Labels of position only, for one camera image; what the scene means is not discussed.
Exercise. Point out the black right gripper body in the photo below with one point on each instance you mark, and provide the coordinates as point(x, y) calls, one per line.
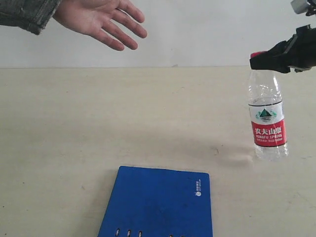
point(300, 53)

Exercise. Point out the grey knitted sleeve forearm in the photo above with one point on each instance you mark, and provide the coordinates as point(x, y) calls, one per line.
point(29, 15)

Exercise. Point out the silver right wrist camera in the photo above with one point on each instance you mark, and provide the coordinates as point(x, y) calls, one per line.
point(307, 7)

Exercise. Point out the clear water bottle red label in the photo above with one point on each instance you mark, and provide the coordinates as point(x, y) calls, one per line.
point(265, 106)

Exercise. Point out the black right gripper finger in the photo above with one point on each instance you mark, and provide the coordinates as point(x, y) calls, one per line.
point(274, 59)

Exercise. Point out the blue ring-binder notebook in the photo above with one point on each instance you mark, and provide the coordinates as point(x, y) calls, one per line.
point(153, 202)

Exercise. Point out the person's open bare hand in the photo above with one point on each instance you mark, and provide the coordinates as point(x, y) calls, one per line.
point(99, 18)

